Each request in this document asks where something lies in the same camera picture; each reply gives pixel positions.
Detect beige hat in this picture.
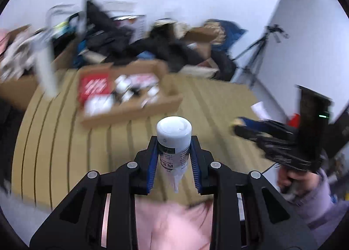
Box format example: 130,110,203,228
152,19,178,28

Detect pink bag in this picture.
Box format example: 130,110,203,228
0,29,9,55

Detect printed paper sheet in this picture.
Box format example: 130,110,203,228
250,101,273,120

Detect large cardboard box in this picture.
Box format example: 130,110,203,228
0,24,77,110

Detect white and beige clothes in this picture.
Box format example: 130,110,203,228
0,31,36,82

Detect white labelled bottle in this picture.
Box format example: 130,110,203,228
156,115,192,193

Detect person's right hand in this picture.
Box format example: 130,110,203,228
276,169,321,199

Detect printed product box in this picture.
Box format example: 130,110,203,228
111,15,147,41

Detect black garment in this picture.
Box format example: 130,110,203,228
0,99,27,194

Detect metal trolley frame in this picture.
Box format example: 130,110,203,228
46,4,82,30

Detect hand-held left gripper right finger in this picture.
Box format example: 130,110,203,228
190,135,318,250

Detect shallow cardboard box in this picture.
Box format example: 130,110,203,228
77,59,184,128

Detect tall white bottle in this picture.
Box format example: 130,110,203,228
31,29,59,98

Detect person's right forearm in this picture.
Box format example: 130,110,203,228
293,168,349,230

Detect white flat packet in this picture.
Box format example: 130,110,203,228
84,94,115,116

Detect black duffel bag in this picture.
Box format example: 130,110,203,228
211,48,238,82

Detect red item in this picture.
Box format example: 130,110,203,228
289,113,301,128

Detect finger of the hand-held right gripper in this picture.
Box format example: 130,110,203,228
233,126,273,143
236,116,287,131

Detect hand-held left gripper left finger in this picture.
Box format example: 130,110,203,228
29,135,159,250

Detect black tripod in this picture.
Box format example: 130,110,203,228
233,31,273,88

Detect black clothes pile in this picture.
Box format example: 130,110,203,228
130,25,208,73

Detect red flat box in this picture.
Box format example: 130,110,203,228
77,73,115,103

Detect open cardboard box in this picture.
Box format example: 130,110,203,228
185,26,219,68

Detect teal bag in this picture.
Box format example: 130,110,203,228
51,12,88,68

